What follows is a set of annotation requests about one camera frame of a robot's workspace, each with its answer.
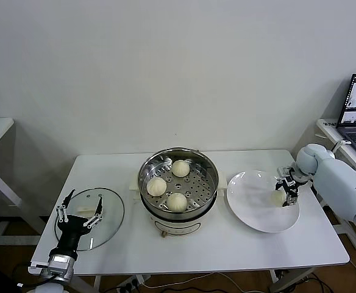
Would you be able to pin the stainless steel steamer basket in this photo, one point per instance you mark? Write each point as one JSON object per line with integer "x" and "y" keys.
{"x": 202, "y": 183}

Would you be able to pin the white power strip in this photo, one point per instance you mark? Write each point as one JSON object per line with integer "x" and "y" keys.
{"x": 129, "y": 284}

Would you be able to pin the round glass pot lid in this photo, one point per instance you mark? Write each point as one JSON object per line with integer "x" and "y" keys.
{"x": 112, "y": 213}

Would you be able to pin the white round plate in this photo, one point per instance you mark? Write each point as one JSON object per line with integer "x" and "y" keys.
{"x": 251, "y": 207}

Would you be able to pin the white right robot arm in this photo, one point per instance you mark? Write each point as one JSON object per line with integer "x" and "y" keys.
{"x": 333, "y": 180}

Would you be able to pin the white laptop side table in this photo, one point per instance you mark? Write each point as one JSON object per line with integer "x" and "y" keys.
{"x": 328, "y": 129}

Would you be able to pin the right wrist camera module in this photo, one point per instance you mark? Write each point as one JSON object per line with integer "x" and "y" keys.
{"x": 283, "y": 171}

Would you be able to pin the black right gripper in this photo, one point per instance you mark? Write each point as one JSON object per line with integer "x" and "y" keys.
{"x": 291, "y": 183}

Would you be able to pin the white steamed baozi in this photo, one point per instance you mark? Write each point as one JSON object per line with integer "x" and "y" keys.
{"x": 156, "y": 186}
{"x": 181, "y": 168}
{"x": 177, "y": 202}
{"x": 277, "y": 199}

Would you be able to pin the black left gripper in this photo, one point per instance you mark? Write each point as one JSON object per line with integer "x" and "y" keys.
{"x": 71, "y": 232}

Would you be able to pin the white electric cooker base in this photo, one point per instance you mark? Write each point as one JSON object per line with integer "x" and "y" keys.
{"x": 178, "y": 226}

